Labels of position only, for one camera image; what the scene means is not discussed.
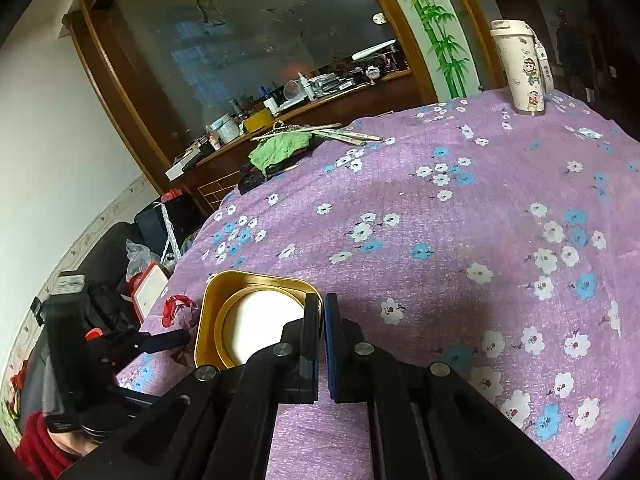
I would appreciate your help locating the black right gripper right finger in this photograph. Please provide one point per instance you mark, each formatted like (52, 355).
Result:
(425, 422)

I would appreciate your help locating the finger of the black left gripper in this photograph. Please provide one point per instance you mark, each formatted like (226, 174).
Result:
(148, 343)

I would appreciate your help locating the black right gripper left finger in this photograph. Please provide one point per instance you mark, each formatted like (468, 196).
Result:
(215, 424)

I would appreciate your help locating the yellow square container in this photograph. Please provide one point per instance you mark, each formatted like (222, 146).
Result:
(244, 312)

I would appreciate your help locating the red wrapper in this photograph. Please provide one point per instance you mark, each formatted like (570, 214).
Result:
(176, 307)

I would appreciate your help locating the red sleeve forearm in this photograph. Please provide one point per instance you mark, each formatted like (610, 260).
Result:
(37, 452)

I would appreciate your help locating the left hand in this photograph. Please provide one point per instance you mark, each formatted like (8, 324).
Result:
(75, 443)

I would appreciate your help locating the red white storage box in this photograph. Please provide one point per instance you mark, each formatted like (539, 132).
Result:
(148, 287)

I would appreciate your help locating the clear plastic bag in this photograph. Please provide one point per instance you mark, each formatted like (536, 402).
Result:
(139, 258)

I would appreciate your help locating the purple floral tablecloth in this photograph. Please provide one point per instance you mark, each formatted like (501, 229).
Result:
(504, 245)

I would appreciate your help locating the black cloth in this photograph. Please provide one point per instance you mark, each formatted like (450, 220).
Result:
(251, 177)

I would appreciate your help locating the green cloth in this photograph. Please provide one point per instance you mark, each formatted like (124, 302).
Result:
(278, 148)

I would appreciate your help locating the yellow tub on cabinet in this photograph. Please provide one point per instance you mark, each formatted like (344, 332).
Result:
(258, 120)

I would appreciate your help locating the wooden sticks bundle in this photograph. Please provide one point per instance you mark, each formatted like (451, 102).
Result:
(329, 132)

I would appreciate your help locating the wooden cabinet with glass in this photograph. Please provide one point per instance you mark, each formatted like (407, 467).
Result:
(165, 69)

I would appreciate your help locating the white cartoon tumbler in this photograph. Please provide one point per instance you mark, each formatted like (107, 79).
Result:
(526, 64)

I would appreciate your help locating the bamboo painted panel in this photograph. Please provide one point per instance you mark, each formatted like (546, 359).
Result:
(442, 34)

